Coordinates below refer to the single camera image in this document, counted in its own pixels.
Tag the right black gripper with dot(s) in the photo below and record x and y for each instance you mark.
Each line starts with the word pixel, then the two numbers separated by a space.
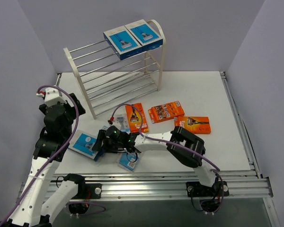
pixel 101 138

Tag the orange Gillette styler box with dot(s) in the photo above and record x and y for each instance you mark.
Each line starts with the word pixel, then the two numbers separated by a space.
pixel 165 112

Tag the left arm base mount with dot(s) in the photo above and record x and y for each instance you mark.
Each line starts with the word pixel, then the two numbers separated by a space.
pixel 83 205

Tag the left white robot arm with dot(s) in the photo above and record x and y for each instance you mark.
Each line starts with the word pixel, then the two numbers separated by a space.
pixel 31 209

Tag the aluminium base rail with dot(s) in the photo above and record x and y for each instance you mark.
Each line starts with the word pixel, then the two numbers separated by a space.
pixel 172 186

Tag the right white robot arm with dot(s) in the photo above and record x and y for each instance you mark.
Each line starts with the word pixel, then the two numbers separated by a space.
pixel 184 146

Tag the blue Harry's box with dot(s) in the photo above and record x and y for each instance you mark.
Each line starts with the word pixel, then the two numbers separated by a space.
pixel 83 143
pixel 123 42
pixel 147 37

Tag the gillette razor blister pack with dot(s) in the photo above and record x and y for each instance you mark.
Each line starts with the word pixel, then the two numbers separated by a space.
pixel 121 122
pixel 129 161

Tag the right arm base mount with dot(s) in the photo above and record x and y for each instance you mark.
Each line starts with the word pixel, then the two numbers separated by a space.
pixel 207 199

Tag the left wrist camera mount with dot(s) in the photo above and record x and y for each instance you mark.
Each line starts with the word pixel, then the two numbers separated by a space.
pixel 51 96

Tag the orange Gillette Fusion5 box right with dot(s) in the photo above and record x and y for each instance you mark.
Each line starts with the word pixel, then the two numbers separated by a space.
pixel 194 124

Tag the orange gillette fusion5 box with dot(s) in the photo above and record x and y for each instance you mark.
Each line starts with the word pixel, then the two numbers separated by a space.
pixel 136 117
pixel 194 124

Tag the Gillette razor blister pack front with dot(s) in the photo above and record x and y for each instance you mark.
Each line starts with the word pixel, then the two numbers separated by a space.
pixel 129 161

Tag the orange Gillette Fusion5 box centre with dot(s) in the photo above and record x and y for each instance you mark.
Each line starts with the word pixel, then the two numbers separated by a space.
pixel 136 117

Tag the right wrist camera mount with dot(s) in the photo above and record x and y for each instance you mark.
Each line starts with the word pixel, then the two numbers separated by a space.
pixel 110 122

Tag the cream metal-rod shelf rack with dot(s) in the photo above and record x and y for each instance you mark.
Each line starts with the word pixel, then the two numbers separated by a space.
pixel 106 81

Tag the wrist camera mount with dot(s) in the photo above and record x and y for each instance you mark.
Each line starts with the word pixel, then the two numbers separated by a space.
pixel 51 96
pixel 110 122

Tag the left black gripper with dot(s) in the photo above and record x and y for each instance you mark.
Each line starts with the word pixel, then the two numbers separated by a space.
pixel 74 108

